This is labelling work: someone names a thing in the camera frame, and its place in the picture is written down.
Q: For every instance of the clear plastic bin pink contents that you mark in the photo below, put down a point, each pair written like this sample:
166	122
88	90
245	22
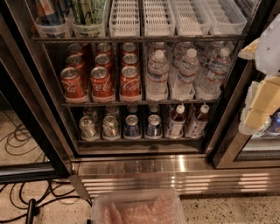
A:
145	206

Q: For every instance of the front middle water bottle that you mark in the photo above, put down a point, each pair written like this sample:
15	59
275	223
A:
187	66

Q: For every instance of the back centre cola can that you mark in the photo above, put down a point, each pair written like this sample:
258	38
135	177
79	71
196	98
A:
105	48

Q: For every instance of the blue red can top shelf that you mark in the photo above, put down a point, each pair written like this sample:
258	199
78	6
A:
52	12

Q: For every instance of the water bottle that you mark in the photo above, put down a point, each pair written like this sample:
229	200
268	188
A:
157	76
209	80
187	66

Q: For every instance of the blue can right compartment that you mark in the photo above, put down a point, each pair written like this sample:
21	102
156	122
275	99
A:
274	127

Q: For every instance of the left tea bottle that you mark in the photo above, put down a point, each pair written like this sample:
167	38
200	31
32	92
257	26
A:
176	121

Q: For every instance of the front right blue can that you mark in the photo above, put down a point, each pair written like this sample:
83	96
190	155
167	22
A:
154	127

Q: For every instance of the back right cola can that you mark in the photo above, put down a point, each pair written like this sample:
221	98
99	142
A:
129	48

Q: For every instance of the front right water bottle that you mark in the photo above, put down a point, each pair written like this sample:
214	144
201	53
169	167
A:
209	80

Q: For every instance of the white slotted tray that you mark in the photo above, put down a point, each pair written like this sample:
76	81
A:
158	18
124	18
191	17
226	17

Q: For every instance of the middle centre cola can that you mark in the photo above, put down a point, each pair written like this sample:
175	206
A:
104	60

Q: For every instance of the open fridge door left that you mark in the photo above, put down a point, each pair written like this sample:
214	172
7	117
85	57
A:
23	64

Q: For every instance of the back left cola can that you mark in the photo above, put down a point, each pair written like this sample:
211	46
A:
76	48

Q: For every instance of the cola can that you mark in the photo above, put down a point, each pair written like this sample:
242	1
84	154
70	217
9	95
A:
101	82
130	60
78	62
104	60
76	48
129	48
72	82
105	48
130	81

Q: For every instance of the clear tray under green can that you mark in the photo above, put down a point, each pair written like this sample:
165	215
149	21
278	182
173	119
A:
94	30

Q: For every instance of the front left water bottle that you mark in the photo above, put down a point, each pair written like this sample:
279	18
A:
157	76

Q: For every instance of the tea bottle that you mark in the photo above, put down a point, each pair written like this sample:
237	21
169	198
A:
198	122
176	121

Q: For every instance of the front right cola can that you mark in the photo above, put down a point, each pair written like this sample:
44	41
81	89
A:
130	81

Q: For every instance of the front left silver can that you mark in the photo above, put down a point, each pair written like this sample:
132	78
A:
87	127

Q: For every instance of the right fridge door frame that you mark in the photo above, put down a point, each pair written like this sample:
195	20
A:
231	146

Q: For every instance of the stainless fridge base grille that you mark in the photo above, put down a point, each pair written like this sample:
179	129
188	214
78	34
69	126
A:
186	174

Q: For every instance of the front left blue can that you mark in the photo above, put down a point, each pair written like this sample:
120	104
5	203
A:
131	128

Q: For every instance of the front left cola can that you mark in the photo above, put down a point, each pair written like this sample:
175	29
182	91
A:
72	82

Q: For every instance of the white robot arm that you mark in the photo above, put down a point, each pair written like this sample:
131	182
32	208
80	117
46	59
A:
273	32

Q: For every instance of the clear tray under blue can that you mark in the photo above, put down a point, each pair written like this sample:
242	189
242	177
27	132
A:
58	31

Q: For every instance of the middle right cola can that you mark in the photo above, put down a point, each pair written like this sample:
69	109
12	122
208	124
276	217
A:
130	60

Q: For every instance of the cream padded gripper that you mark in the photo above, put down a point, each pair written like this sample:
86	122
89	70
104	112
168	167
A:
269	51

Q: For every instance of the middle left cola can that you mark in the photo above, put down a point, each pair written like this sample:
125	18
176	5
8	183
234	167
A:
78	62

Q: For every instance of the silver can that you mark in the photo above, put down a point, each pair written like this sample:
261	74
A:
110	126
87	127

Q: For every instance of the right tea bottle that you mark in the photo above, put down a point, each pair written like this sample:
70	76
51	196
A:
198	122

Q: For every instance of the front middle cola can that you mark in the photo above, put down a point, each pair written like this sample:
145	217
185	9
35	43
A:
101	82

